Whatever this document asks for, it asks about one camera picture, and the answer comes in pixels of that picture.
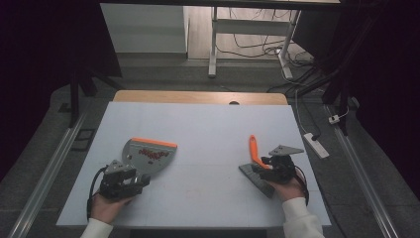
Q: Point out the wooden table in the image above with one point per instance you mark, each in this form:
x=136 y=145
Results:
x=198 y=97

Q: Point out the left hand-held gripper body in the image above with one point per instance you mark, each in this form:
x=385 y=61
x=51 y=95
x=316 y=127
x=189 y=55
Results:
x=117 y=181

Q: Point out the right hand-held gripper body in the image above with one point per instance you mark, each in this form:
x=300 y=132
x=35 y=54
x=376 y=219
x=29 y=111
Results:
x=282 y=165

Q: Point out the white cabinet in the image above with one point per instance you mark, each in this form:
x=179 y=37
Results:
x=145 y=28

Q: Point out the aluminium floor rail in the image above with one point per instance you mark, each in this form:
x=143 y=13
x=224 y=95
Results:
x=46 y=178
x=361 y=178

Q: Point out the grey dustpan with orange edge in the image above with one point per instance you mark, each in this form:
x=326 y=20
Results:
x=145 y=158

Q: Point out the small white adapter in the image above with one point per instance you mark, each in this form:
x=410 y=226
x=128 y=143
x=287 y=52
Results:
x=334 y=119

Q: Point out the white desk frame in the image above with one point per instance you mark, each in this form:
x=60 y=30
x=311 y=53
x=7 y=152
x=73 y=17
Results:
x=251 y=26

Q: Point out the white power strip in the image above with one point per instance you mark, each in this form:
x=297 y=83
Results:
x=316 y=144

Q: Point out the person's left hand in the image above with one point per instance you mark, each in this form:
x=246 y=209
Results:
x=105 y=208

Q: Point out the black stand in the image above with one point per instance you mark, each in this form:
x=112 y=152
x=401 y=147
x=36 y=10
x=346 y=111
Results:
x=74 y=95
x=336 y=89

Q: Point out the person's right hand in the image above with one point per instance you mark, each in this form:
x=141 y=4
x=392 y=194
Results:
x=289 y=191

